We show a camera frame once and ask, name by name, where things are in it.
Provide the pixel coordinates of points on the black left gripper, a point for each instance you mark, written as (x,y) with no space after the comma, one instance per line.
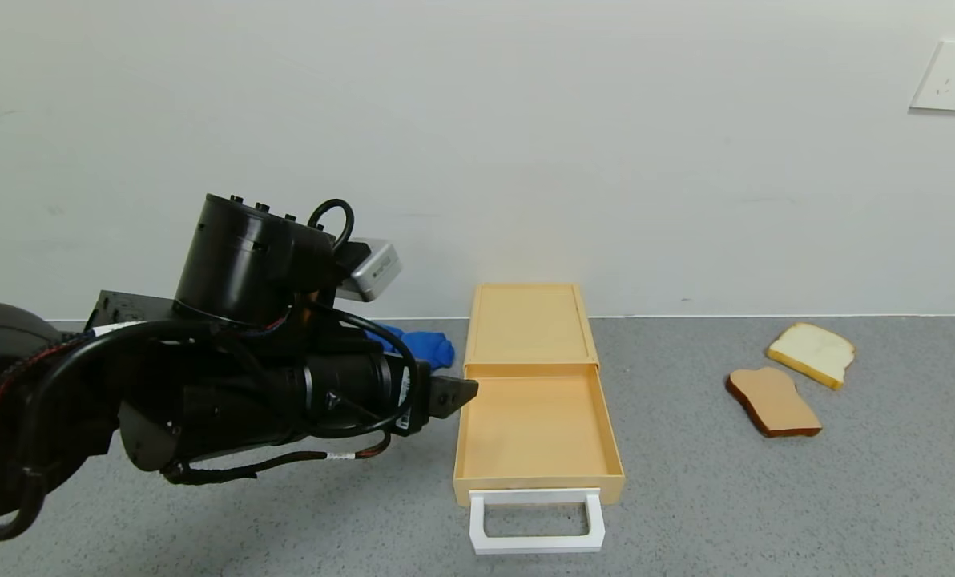
(415,396)

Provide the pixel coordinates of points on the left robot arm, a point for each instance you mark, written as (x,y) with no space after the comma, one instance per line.
(237,256)

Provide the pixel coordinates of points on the crumpled blue cloth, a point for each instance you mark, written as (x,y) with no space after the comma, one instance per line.
(433,349)

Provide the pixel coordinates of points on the brown toast slice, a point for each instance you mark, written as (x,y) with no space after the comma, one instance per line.
(772,401)

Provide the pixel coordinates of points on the white bread slice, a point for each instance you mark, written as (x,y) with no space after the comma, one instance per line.
(811,350)

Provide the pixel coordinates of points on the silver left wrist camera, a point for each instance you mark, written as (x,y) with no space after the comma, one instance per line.
(377,272)

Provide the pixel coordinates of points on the white wall socket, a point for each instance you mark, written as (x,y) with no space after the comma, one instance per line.
(950,76)

